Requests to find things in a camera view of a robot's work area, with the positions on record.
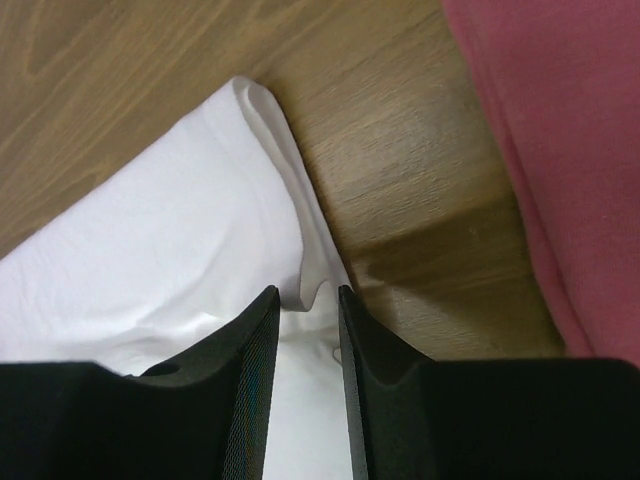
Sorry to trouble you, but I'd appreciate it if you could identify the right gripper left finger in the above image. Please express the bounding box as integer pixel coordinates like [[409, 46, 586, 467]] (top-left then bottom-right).
[[1, 286, 280, 479]]

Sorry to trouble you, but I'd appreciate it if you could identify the folded red t-shirt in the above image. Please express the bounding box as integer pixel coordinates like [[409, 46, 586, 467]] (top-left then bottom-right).
[[443, 1, 639, 363]]

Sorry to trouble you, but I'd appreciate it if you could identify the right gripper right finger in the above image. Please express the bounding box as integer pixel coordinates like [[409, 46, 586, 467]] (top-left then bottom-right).
[[338, 286, 639, 479]]

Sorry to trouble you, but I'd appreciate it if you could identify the white printed t-shirt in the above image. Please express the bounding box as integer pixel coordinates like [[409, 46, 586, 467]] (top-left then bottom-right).
[[1, 76, 352, 479]]

